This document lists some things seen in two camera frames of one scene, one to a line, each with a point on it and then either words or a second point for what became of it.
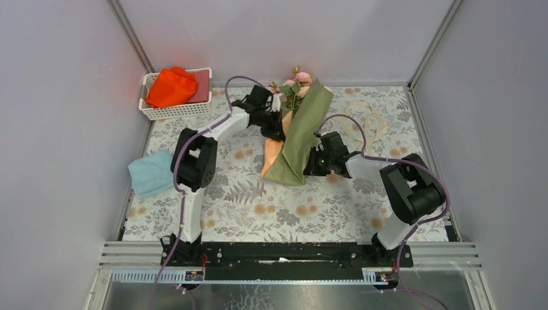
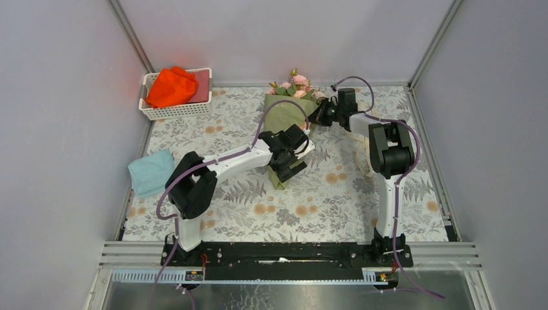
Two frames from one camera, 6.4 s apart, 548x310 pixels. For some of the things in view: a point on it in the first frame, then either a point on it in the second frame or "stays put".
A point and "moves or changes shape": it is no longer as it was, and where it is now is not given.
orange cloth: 172,86 stays put
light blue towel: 152,174 stays put
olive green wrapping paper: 287,166 moves or changes shape
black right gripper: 311,168 → 318,115
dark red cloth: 202,92 stays put
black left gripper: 273,130 → 284,172
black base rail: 284,261 stays put
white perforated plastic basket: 189,110 stays put
